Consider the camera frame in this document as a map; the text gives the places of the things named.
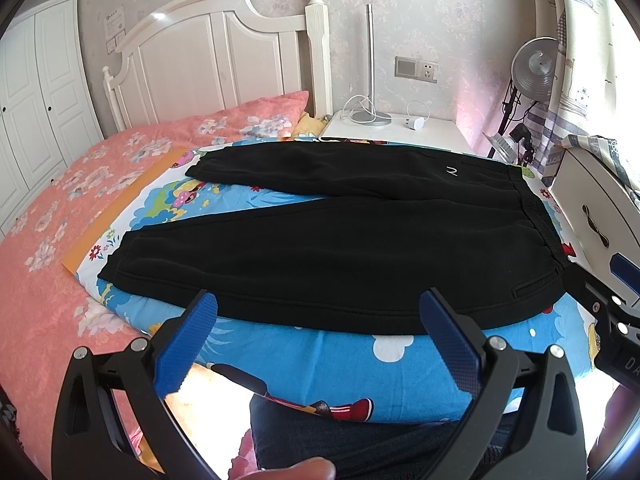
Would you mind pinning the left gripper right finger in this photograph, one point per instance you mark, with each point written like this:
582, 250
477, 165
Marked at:
547, 439

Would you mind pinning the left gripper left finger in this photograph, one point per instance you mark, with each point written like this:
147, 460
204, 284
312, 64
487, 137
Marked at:
89, 439

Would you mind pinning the black pants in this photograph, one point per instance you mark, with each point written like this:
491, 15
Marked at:
373, 228

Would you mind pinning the person left hand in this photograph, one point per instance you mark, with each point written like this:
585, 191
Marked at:
316, 468

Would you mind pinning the white drawer cabinet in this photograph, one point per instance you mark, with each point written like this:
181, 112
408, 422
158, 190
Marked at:
601, 215

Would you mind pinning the pink floral bedspread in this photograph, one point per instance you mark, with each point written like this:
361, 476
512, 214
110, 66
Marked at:
45, 312

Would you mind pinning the cartoon blue bed sheet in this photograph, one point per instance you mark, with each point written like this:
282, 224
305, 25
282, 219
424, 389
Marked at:
364, 377

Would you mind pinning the dark blue jeans leg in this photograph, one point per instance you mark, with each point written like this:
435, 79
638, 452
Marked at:
359, 450

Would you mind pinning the white nightstand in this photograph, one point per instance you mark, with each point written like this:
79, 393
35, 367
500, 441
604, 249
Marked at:
437, 133

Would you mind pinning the grey standing fan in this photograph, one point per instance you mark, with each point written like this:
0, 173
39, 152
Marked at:
532, 71

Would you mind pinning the white wardrobe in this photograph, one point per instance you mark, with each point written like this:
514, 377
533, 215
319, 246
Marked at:
47, 115

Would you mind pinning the silver desk lamp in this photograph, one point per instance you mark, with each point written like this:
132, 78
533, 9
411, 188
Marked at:
367, 114

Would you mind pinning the yellow pillow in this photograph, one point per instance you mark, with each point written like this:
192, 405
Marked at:
309, 126

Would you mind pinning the pink floral pillow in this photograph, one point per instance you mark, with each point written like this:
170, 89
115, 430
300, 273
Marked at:
265, 118

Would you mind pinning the white wooden headboard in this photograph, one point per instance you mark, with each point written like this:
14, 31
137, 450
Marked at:
195, 57

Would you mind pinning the white charger with cable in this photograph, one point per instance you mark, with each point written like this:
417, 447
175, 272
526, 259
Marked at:
418, 114

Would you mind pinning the wall socket panel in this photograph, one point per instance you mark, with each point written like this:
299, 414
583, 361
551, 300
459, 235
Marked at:
411, 68

